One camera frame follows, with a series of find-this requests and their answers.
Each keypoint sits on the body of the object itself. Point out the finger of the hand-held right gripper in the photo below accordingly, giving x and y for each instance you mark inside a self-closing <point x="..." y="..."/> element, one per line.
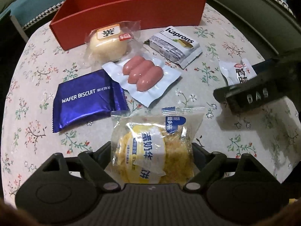
<point x="277" y="69"/>

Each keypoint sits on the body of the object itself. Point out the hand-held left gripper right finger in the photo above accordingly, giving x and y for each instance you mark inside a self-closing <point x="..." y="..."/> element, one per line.
<point x="198" y="151"/>

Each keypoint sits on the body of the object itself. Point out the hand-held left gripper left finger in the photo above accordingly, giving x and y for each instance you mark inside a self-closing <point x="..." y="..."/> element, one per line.
<point x="98" y="155"/>

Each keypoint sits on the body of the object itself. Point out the white red fruit packet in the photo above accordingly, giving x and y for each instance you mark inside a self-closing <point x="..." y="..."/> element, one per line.
<point x="232" y="73"/>

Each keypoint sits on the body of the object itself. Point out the clear yellow pastry packet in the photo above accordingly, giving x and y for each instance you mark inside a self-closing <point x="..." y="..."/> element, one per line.
<point x="152" y="146"/>

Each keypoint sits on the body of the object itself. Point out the white grey cake packet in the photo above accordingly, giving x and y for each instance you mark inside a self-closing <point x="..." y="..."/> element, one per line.
<point x="174" y="47"/>

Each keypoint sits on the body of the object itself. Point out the pink sausage vacuum packet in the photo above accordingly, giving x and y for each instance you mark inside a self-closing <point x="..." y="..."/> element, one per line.
<point x="141" y="73"/>

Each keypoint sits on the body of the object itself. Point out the clear white bun packet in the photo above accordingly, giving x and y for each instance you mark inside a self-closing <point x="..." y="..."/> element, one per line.
<point x="105" y="47"/>

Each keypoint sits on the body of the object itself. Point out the red cardboard box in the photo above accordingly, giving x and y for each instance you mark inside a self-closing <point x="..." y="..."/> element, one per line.
<point x="77" y="33"/>

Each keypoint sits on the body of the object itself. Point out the blue wafer biscuit packet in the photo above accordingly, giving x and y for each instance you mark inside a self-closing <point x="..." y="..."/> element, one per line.
<point x="87" y="98"/>

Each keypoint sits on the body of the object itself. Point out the green sofa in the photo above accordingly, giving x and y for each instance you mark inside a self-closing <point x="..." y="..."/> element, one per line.
<point x="247" y="16"/>

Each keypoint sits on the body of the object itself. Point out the dark grey side table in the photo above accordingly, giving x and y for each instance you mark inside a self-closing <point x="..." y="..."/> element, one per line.
<point x="21" y="29"/>

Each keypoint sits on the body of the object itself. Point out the teal bear print sofa cover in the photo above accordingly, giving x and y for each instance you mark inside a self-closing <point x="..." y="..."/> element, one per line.
<point x="30" y="2"/>

